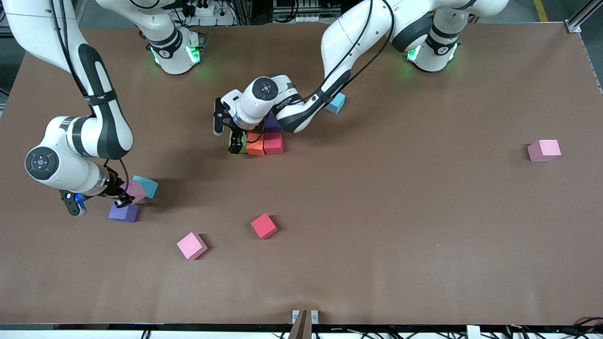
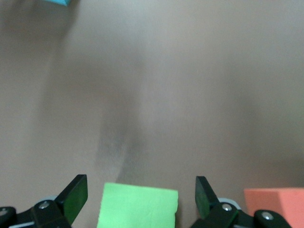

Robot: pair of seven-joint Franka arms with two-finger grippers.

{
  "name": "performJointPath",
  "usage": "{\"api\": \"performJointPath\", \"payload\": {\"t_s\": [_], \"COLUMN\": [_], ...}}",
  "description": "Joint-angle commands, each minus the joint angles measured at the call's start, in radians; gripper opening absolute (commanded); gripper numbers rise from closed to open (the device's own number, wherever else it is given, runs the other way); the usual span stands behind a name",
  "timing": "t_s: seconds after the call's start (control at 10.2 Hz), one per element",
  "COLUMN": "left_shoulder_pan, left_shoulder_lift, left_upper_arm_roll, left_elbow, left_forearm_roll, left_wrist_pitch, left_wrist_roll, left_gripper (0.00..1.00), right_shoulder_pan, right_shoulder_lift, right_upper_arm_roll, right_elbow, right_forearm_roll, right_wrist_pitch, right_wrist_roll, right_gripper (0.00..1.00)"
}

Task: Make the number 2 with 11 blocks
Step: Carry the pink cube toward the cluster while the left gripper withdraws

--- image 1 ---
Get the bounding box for green foam cube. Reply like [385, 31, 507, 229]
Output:
[229, 131, 249, 154]

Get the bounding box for pink foam cube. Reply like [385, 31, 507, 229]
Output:
[527, 139, 562, 162]
[177, 232, 208, 260]
[122, 180, 147, 204]

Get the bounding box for orange foam cube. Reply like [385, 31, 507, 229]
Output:
[246, 133, 265, 156]

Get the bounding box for red foam cube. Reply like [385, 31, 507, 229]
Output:
[250, 213, 278, 240]
[263, 133, 284, 155]

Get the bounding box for blue foam cube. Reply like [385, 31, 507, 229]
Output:
[132, 176, 160, 199]
[325, 93, 346, 115]

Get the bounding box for brown paper table cover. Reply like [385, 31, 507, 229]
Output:
[0, 23, 603, 326]

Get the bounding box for aluminium frame profile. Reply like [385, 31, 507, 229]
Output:
[564, 0, 603, 34]

